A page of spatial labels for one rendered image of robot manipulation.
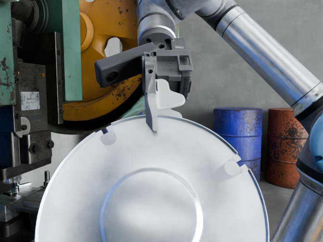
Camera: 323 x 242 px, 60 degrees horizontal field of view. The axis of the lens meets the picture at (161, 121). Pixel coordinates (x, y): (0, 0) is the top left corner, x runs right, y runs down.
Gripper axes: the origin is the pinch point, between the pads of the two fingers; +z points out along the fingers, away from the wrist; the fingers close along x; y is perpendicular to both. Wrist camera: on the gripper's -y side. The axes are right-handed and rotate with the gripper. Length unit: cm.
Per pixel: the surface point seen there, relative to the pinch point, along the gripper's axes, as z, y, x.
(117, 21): -74, -10, 28
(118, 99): -50, -10, 47
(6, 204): -8, -39, 44
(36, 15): -55, -32, 15
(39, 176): -105, -97, 210
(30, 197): -11, -34, 46
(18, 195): -13, -38, 49
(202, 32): -308, 85, 187
